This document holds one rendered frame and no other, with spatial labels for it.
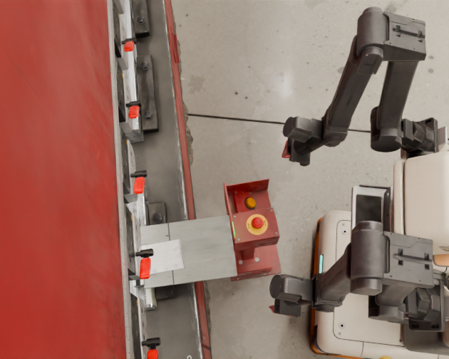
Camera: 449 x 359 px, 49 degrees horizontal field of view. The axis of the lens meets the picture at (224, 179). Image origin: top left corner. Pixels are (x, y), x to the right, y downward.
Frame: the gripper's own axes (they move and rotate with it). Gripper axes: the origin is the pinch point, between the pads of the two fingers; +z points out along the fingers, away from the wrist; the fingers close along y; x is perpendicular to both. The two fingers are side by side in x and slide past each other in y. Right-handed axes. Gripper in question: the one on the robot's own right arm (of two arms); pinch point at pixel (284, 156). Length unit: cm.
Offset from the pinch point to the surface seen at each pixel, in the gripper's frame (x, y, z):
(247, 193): 3.3, 3.6, 29.7
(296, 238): 59, -1, 82
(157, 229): -31.7, 27.4, 15.7
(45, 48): -72, 24, -56
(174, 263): -25.9, 36.8, 12.6
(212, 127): 14, -57, 104
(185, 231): -24.2, 27.3, 11.9
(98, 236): -56, 44, -36
